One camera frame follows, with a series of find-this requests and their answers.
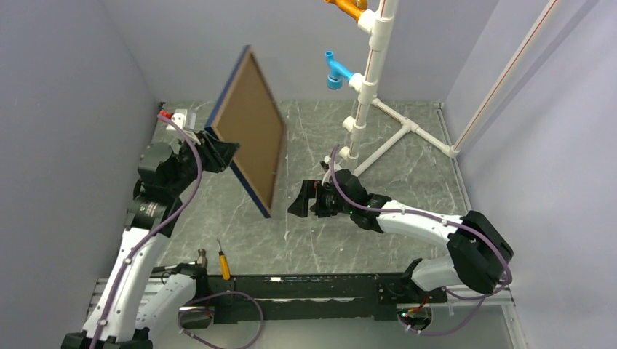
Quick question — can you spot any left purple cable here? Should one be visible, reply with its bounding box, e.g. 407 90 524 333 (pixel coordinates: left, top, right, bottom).
87 113 265 349

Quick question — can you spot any purple cable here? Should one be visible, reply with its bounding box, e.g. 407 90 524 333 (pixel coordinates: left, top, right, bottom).
87 113 265 349
329 143 514 337

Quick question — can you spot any blue picture frame with photo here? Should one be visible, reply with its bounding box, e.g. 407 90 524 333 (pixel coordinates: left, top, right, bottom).
204 45 286 218

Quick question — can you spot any yellow handled screwdriver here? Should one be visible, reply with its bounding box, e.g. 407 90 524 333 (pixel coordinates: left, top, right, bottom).
217 239 231 281

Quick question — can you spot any aluminium extrusion frame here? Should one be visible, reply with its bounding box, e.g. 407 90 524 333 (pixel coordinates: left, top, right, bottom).
109 270 527 348

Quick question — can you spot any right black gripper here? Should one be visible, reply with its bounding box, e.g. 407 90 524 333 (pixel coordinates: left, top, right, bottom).
288 180 354 218

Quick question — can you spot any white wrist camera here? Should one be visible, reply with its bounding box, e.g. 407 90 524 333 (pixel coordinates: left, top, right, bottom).
159 108 201 144
320 156 341 183

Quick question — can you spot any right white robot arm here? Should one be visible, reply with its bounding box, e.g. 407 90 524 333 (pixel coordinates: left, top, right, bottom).
287 169 514 302

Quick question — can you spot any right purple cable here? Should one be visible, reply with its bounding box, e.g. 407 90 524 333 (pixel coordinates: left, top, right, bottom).
329 143 514 337

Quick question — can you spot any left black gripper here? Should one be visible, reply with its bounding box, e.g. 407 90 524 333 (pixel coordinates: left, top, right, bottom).
167 130 241 196

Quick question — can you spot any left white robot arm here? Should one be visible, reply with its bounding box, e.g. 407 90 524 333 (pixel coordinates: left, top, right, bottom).
61 132 239 348

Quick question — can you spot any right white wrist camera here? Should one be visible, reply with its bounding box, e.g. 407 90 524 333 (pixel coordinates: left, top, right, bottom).
320 156 341 183

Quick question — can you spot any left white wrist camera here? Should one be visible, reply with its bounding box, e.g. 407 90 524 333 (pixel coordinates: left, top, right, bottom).
159 108 201 144

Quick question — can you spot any blue pipe fitting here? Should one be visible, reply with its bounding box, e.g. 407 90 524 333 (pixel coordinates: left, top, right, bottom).
325 51 354 90

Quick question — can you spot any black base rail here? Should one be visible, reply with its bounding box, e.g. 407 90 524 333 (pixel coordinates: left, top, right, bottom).
181 273 447 327

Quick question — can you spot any white diagonal PVC pole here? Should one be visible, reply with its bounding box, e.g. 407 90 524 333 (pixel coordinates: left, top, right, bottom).
450 0 559 159

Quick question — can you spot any white PVC pipe stand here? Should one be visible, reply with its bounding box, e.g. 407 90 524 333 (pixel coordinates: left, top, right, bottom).
338 1 468 175

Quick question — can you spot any orange pipe fitting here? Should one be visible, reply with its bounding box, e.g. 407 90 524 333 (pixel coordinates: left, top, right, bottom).
324 0 368 22

